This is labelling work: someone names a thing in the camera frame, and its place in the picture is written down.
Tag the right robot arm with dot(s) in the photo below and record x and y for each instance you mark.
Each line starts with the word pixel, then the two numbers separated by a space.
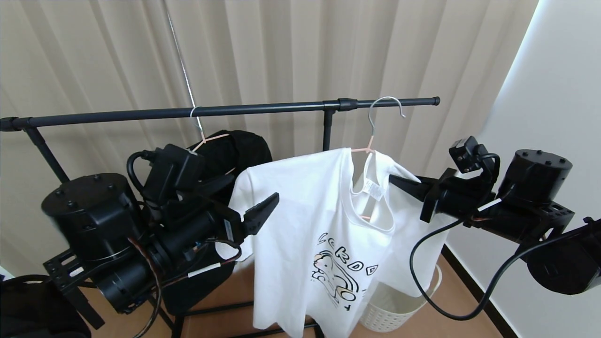
pixel 540 178

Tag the pink clothes hanger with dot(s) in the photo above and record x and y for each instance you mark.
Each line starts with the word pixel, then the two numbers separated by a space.
pixel 370 131
pixel 216 137

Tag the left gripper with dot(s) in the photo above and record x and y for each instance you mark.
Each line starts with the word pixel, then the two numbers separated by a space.
pixel 178 244

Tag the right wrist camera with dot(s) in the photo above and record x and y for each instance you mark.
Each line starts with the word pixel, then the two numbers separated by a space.
pixel 467 152

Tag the beige curtain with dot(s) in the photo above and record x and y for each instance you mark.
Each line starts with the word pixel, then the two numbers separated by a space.
pixel 328 47

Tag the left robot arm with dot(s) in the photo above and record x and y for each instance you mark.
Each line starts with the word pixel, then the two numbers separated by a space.
pixel 89 211

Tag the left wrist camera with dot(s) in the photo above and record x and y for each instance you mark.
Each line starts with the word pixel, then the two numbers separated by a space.
pixel 173 169

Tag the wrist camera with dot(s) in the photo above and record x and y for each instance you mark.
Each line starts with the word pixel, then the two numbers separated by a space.
pixel 173 169
pixel 467 152

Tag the black clothes rack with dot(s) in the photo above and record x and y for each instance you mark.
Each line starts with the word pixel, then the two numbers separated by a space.
pixel 141 112

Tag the black shorts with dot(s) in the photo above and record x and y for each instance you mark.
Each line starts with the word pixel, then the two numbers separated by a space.
pixel 244 150

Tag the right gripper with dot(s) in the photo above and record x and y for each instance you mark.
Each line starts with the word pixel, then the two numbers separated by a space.
pixel 450 199

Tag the white laundry basket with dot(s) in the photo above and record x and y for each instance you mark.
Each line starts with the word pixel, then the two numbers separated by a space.
pixel 389 310

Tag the white garment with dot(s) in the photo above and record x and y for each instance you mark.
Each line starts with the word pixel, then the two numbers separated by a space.
pixel 291 211

